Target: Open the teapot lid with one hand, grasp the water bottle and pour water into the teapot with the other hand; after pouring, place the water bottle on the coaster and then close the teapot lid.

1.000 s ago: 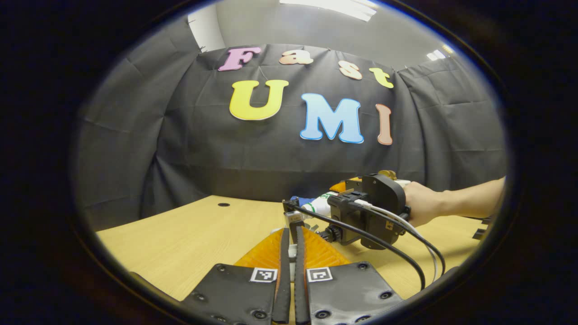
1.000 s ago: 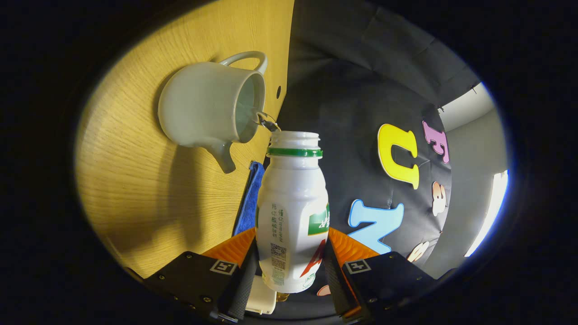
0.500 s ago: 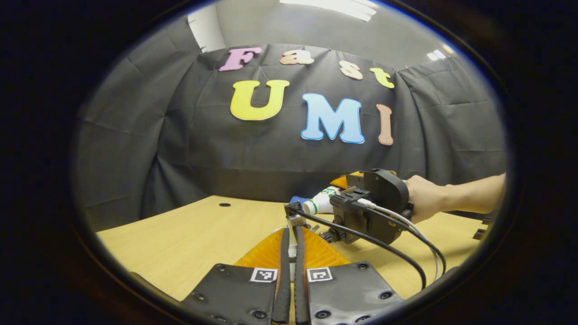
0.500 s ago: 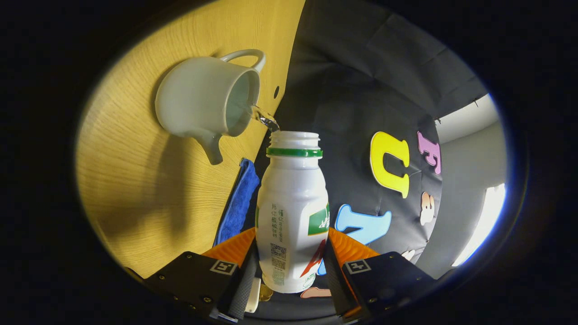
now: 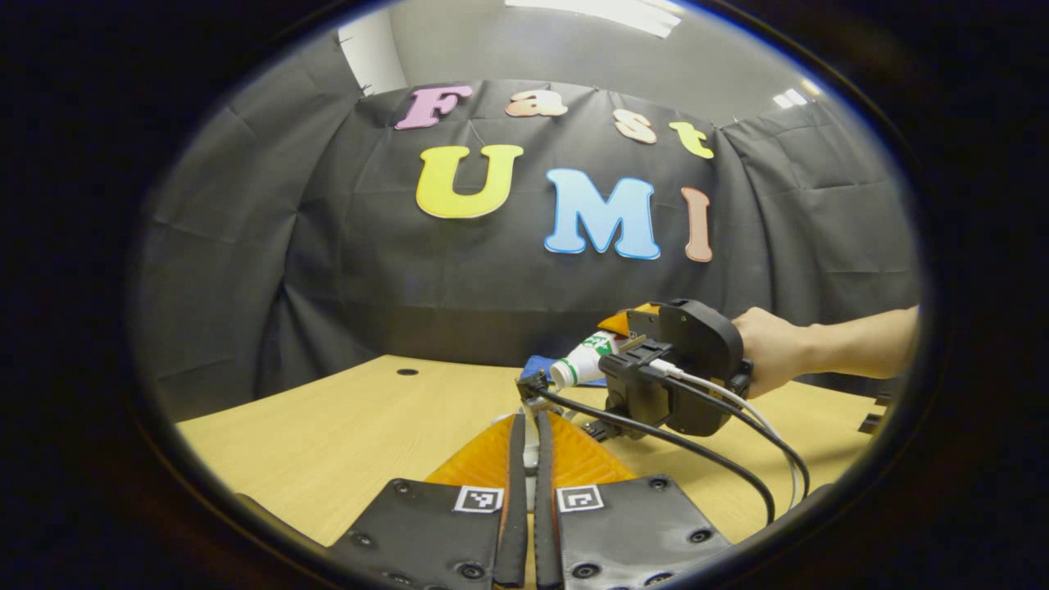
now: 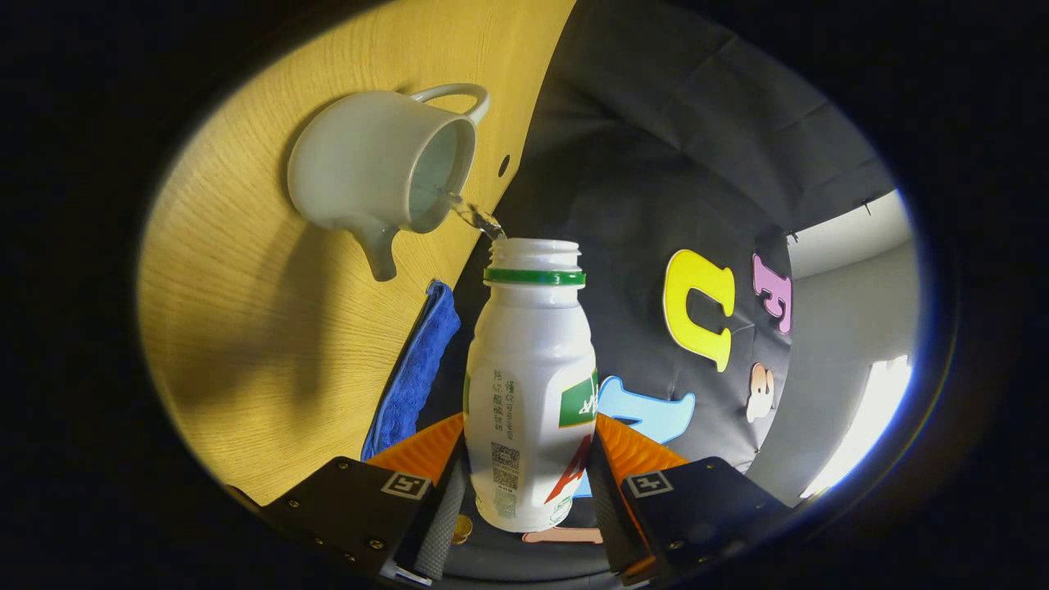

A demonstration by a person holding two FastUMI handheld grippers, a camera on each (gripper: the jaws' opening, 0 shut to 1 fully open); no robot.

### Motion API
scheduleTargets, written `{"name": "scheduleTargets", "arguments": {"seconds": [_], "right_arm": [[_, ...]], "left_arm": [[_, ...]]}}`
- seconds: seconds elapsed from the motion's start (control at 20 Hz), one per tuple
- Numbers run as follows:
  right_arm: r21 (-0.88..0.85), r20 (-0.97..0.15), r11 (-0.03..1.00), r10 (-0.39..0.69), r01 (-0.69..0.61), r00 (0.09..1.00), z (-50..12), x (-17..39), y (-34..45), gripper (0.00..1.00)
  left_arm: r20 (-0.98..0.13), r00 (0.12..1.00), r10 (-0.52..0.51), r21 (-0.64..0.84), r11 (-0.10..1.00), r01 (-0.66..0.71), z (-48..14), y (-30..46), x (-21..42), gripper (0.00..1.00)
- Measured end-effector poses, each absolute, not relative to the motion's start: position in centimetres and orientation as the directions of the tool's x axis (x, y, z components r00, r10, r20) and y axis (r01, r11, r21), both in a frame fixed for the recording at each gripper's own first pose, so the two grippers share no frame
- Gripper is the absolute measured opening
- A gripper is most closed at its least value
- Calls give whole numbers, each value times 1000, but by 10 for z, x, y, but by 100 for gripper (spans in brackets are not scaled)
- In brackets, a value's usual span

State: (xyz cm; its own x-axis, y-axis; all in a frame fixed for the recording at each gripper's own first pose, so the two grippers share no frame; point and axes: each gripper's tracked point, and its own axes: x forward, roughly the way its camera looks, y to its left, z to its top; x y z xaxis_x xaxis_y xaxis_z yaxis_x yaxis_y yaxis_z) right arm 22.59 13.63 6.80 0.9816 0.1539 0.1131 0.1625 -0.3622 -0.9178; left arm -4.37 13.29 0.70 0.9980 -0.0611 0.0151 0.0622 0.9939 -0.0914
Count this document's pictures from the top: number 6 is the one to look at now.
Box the blue towel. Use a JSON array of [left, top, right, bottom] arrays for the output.
[[361, 279, 461, 461]]

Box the white water bottle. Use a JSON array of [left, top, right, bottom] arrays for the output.
[[463, 238, 599, 533]]

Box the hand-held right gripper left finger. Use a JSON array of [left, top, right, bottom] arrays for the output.
[[225, 412, 468, 584]]

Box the white teacup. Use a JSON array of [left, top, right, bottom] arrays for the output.
[[287, 83, 491, 282]]

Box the black backdrop cloth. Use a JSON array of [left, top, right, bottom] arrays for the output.
[[414, 0, 898, 583]]

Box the large ceiling light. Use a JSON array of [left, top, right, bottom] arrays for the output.
[[802, 354, 912, 499]]

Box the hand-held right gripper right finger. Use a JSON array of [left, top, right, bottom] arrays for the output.
[[586, 414, 796, 584]]

